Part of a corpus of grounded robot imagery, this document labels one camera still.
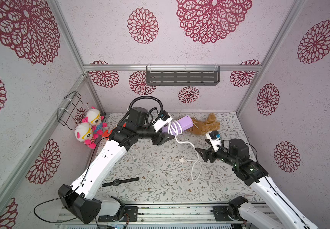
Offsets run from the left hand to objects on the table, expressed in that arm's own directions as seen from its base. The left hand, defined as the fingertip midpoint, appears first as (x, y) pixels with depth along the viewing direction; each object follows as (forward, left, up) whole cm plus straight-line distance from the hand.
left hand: (168, 132), depth 68 cm
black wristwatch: (-13, +30, -32) cm, 46 cm away
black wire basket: (+12, +54, 0) cm, 55 cm away
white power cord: (0, -9, -31) cm, 33 cm away
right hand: (-1, -16, -7) cm, 18 cm away
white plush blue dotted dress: (+22, +48, -15) cm, 55 cm away
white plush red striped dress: (+10, +50, -13) cm, 53 cm away
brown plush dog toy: (+22, -25, -25) cm, 41 cm away
